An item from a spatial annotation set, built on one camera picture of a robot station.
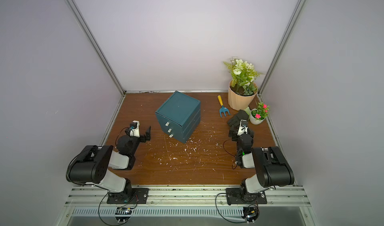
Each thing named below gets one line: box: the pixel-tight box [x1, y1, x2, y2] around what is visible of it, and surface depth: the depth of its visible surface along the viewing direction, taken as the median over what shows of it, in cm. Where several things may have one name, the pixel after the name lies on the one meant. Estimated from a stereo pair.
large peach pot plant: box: [223, 56, 266, 111], surface depth 97 cm
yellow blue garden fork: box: [217, 95, 231, 118], surface depth 112 cm
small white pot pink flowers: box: [249, 102, 271, 125], surface depth 93 cm
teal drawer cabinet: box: [155, 90, 201, 144], surface depth 85 cm
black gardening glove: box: [227, 109, 249, 129], surface depth 108 cm
